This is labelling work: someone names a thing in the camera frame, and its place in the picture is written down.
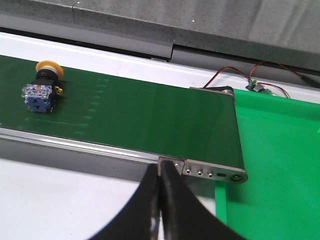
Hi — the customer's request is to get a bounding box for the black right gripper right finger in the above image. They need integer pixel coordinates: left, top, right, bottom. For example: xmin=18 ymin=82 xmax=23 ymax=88
xmin=160 ymin=160 xmax=244 ymax=240

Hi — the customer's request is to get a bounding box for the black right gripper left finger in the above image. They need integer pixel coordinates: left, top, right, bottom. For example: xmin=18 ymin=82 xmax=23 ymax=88
xmin=91 ymin=164 xmax=160 ymax=240

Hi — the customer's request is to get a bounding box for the yellow emergency stop button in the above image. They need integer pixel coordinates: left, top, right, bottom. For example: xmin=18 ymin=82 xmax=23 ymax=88
xmin=21 ymin=60 xmax=64 ymax=113

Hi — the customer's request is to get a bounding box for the green conveyor belt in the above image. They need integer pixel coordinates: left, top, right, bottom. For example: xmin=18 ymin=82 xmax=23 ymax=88
xmin=0 ymin=56 xmax=244 ymax=169

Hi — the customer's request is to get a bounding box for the bright green plastic tray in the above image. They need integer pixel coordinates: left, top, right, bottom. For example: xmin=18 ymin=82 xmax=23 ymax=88
xmin=216 ymin=90 xmax=320 ymax=240

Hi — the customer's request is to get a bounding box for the small green circuit board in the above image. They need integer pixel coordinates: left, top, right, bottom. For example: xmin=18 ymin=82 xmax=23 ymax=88
xmin=245 ymin=80 xmax=272 ymax=95

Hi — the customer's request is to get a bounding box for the grey stone counter slab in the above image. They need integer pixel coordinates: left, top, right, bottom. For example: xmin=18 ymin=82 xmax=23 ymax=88
xmin=0 ymin=0 xmax=320 ymax=71

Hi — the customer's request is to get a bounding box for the metal conveyor end bracket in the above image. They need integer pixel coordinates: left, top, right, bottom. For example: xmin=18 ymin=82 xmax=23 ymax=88
xmin=158 ymin=156 xmax=248 ymax=184

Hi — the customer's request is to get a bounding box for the aluminium conveyor side rail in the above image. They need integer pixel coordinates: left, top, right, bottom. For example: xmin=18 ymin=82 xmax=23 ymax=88
xmin=0 ymin=127 xmax=160 ymax=163

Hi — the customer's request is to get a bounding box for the red wire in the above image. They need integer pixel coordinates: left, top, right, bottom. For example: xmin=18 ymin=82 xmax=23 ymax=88
xmin=202 ymin=60 xmax=320 ymax=99

